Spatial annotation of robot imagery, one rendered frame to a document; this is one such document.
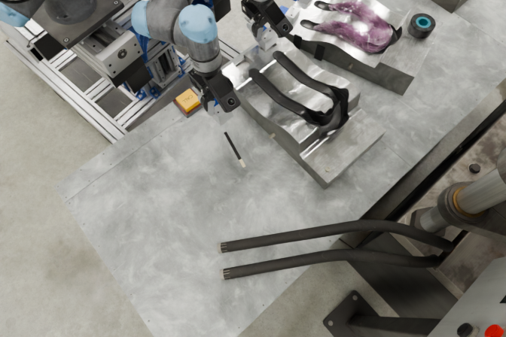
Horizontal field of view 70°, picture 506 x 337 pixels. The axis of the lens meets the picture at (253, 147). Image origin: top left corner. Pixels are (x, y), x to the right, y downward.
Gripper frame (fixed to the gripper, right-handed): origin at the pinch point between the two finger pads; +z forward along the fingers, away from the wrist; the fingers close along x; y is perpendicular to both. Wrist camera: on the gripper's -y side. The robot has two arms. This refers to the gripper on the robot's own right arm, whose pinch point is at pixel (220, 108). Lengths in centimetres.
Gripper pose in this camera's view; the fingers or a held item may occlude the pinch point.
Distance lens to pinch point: 107.7
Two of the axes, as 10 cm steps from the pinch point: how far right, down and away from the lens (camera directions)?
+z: 0.2, 4.1, 9.1
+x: -7.5, 6.1, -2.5
